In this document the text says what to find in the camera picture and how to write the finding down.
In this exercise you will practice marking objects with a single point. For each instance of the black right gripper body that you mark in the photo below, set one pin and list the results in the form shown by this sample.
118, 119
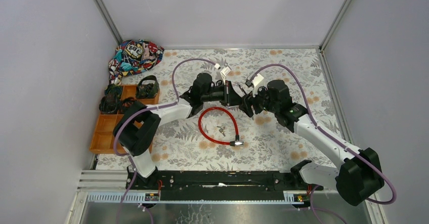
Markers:
261, 101

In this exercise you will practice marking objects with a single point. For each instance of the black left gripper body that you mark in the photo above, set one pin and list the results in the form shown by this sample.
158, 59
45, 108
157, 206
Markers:
227, 95

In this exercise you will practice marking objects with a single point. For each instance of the silver keys of cable lock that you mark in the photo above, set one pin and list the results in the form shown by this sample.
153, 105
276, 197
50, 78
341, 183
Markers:
221, 130

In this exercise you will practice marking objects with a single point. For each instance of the red cable lock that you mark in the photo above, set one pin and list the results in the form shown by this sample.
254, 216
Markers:
208, 128

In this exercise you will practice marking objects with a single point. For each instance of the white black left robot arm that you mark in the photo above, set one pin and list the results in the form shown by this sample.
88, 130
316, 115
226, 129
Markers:
137, 128

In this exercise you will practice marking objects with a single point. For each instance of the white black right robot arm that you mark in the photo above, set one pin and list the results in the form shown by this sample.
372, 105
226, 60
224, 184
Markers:
356, 173

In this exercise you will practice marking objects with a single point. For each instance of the floral patterned table mat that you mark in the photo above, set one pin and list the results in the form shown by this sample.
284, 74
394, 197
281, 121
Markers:
179, 145

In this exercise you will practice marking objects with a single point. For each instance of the colourful comic print cloth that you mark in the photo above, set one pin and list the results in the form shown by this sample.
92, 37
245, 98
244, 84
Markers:
133, 57

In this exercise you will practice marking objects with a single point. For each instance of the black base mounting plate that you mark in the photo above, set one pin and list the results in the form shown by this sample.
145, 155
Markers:
220, 185

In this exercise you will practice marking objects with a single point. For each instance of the orange wooden compartment tray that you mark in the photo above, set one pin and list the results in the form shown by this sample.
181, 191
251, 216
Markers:
117, 98

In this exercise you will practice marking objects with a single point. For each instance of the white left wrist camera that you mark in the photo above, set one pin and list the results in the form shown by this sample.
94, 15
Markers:
222, 72

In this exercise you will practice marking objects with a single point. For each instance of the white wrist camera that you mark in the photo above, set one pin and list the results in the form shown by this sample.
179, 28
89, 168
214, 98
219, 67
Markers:
255, 82
222, 72

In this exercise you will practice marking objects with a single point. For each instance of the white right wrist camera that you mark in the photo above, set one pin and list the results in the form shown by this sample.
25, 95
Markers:
255, 82

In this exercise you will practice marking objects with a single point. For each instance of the aluminium frame rail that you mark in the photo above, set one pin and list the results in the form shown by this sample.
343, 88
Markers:
108, 20

